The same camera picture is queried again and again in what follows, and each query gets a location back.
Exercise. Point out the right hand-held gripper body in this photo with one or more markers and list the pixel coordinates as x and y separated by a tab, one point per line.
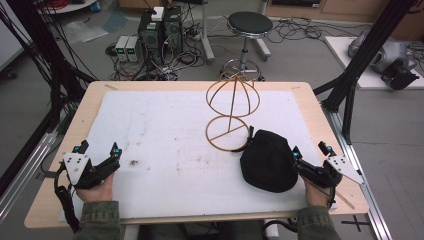
316	175

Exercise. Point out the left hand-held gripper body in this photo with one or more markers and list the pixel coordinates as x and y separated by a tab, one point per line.
83	175

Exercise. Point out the black hat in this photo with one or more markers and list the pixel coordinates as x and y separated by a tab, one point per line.
268	163

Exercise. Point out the person's left hand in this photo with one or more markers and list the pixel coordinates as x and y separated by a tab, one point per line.
96	191

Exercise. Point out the person's right hand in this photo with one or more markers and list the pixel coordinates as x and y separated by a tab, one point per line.
315	196

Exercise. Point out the white table mat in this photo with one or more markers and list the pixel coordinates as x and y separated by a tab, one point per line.
173	150

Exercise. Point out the white platform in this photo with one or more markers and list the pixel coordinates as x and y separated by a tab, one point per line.
343	53

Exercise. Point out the black device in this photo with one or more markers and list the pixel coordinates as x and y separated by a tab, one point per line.
400	76

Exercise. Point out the grey power supply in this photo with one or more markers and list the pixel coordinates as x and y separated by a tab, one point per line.
134	49
121	48

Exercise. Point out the clear plastic sheet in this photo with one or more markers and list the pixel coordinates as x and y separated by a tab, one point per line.
85	31

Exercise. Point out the grey robot part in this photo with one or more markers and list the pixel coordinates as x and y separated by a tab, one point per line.
390	51

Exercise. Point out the black computer tower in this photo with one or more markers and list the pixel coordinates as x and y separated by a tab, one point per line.
151	40
173	30

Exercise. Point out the black round stool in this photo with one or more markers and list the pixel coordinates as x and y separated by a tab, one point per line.
249	25

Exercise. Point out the blue tape roll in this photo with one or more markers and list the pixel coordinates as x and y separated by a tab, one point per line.
95	6

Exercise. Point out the white box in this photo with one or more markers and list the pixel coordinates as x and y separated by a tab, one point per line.
158	13

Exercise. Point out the grey table leg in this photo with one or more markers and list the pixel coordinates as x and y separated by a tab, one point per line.
207	36

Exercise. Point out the aluminium rail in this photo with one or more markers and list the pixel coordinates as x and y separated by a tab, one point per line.
360	166
30	166

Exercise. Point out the black frame post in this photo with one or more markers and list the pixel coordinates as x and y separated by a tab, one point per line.
43	50
363	56

